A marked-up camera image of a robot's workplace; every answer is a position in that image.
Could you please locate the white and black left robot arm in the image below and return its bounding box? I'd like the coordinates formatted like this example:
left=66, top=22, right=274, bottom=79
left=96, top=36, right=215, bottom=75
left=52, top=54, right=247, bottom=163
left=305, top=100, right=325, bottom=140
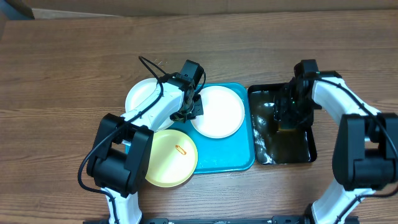
left=77, top=60, right=206, bottom=223

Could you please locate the white plate at back left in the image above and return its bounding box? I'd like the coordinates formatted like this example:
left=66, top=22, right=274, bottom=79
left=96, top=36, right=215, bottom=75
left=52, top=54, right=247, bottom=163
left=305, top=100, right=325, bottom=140
left=125, top=78, right=157, bottom=113

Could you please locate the green and yellow sponge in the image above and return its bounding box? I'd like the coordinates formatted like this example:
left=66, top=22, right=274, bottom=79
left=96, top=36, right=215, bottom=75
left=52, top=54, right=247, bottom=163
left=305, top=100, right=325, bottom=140
left=278, top=123, right=300, bottom=132

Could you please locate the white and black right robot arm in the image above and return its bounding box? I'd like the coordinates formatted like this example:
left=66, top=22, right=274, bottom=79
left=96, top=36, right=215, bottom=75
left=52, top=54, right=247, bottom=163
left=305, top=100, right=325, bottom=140
left=274, top=59, right=397, bottom=223

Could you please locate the white plate with ketchup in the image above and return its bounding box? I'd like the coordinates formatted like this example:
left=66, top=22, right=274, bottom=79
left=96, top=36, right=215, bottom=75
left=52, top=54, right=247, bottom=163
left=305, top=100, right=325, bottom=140
left=191, top=85, right=245, bottom=139

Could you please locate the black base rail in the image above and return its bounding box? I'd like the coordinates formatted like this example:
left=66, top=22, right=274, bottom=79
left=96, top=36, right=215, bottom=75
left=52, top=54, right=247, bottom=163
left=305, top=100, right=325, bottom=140
left=83, top=214, right=360, bottom=224

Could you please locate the yellow plate with ketchup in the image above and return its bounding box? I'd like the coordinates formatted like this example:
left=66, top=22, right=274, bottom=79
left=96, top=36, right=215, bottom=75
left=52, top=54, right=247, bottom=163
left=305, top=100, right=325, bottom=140
left=146, top=129, right=198, bottom=188

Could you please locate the black water tray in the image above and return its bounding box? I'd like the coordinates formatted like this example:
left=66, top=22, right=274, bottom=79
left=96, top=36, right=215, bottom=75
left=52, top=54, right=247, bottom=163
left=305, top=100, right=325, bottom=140
left=248, top=83, right=317, bottom=165

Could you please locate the teal plastic tray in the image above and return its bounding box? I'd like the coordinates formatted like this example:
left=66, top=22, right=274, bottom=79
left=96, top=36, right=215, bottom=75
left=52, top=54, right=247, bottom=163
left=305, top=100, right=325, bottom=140
left=125, top=82, right=256, bottom=175

